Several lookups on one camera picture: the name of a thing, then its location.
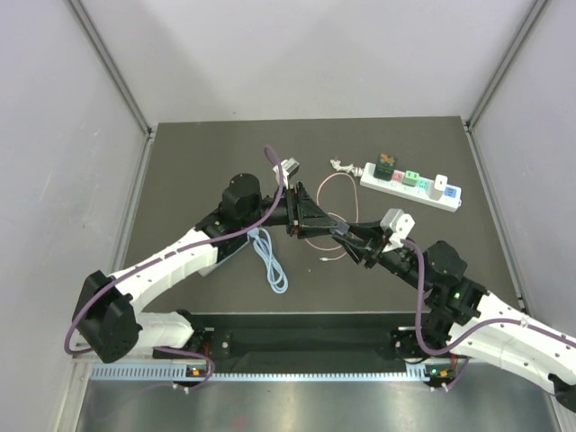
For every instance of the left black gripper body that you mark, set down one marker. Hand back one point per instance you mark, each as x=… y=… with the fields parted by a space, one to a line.
x=292 y=214

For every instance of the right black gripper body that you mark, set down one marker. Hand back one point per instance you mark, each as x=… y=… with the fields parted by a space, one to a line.
x=378 y=249

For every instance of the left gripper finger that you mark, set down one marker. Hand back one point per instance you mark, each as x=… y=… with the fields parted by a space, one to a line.
x=308 y=211
x=315 y=228

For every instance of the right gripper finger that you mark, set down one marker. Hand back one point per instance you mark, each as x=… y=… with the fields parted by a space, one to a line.
x=365 y=234
x=359 y=246

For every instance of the dark grey charger plug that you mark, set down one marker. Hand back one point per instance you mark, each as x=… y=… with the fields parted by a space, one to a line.
x=340 y=230

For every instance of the light green plug adapter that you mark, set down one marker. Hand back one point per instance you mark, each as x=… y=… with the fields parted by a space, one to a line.
x=410 y=178

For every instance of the dark green charger cube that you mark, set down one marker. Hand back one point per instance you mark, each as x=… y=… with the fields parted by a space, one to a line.
x=385 y=166

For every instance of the white 80W charger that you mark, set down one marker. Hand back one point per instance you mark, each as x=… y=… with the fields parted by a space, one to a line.
x=438 y=187

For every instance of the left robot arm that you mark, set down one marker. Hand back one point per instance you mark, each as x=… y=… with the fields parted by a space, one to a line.
x=110 y=313

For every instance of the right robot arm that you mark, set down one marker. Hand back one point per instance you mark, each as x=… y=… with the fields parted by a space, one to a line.
x=458 y=316

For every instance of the white multicolour power strip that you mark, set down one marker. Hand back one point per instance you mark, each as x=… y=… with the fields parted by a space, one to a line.
x=450 y=202

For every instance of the blue power strip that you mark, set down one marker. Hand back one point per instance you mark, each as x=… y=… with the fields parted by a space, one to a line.
x=220 y=265

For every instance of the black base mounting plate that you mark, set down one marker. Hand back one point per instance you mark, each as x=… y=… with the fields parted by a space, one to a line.
x=302 y=342

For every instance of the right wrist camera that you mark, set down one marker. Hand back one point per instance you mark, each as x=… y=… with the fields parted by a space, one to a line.
x=396 y=225

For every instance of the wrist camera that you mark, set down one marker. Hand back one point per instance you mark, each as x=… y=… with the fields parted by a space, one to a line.
x=286 y=171
x=396 y=225

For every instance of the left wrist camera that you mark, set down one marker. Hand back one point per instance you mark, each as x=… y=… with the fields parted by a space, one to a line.
x=286 y=171

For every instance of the slotted cable duct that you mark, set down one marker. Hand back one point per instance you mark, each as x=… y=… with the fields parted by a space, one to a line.
x=192 y=373

